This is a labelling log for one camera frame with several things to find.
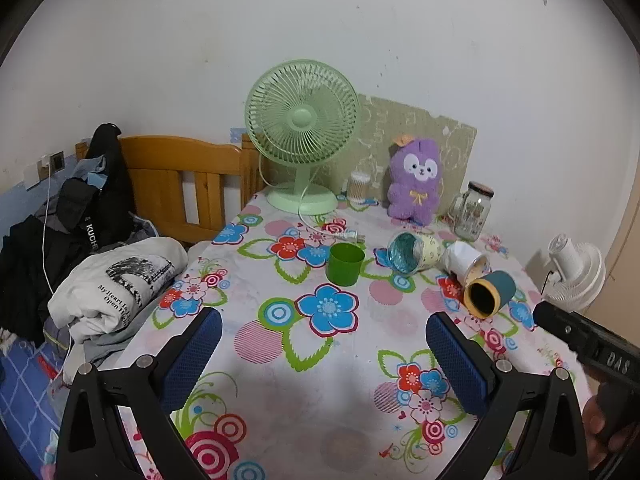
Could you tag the glass jar mug with lid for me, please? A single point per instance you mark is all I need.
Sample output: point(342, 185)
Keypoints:
point(472, 215)

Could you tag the beige patterned board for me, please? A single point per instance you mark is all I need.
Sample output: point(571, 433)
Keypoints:
point(380, 125)

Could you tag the purple plush toy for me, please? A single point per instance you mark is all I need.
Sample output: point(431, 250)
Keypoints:
point(415, 185)

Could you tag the floral tablecloth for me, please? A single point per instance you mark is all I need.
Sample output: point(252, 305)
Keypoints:
point(280, 385)

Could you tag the person's right hand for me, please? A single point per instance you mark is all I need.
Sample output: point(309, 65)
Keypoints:
point(595, 425)

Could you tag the white wall switch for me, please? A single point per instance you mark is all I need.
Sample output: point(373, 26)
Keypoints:
point(33, 175)

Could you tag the cotton swab container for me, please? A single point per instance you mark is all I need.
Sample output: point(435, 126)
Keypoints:
point(358, 187)

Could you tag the white printed folded shirt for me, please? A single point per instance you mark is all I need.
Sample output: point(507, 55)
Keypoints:
point(115, 280)

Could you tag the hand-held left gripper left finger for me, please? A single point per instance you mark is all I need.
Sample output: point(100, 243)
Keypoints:
point(192, 355)

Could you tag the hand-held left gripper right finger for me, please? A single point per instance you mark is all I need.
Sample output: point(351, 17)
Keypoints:
point(457, 365)

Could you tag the black clothes pile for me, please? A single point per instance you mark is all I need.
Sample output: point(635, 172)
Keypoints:
point(30, 270)

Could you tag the green plastic cup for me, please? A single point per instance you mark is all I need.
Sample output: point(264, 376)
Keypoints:
point(344, 267)

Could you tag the wooden bed headboard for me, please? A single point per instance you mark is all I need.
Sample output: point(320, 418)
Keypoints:
point(165, 160)

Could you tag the teal and yellow cup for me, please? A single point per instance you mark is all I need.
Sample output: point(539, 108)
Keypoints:
point(500, 285)

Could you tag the green desk fan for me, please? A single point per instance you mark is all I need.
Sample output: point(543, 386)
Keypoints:
point(302, 119)

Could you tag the black wall socket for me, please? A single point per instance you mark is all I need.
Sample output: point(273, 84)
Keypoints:
point(57, 160)

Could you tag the blue checked bedsheet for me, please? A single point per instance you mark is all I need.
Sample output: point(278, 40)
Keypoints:
point(25, 390)

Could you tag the floral paper cup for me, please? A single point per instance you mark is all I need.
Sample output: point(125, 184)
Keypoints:
point(422, 252)

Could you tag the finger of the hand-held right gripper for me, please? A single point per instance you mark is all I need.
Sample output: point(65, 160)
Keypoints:
point(552, 320)

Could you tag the white paper cup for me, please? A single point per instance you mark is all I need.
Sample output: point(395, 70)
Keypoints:
point(462, 260)

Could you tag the white floor fan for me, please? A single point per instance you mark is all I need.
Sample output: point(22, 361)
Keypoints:
point(575, 270)

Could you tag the grey folded garment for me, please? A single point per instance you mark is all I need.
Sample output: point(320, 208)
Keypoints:
point(100, 347)

